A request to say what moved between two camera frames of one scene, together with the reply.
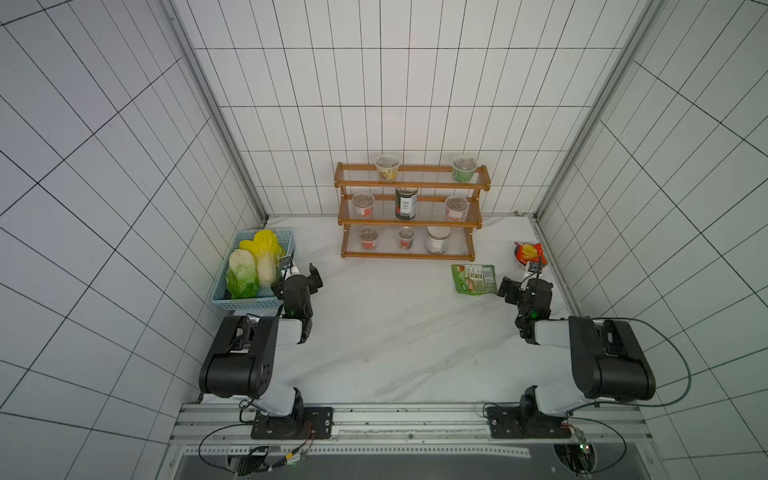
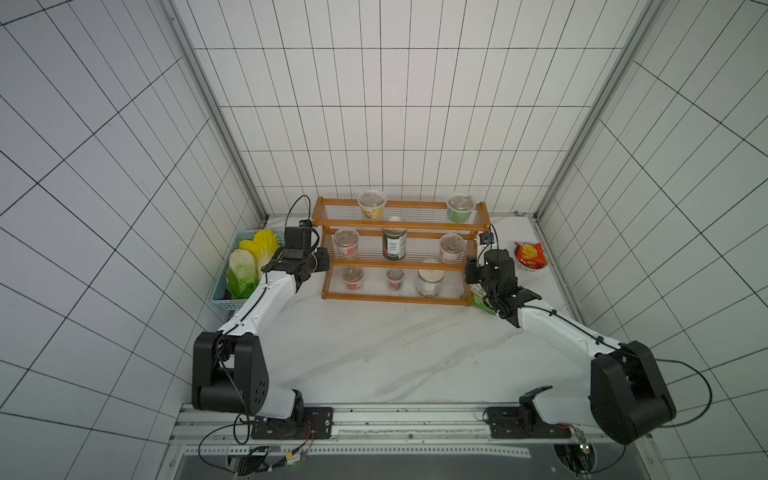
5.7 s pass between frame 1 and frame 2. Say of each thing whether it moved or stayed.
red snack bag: stayed
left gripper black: moved
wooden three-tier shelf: moved
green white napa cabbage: stayed
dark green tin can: moved
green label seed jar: moved
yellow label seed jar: moved
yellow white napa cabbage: stayed
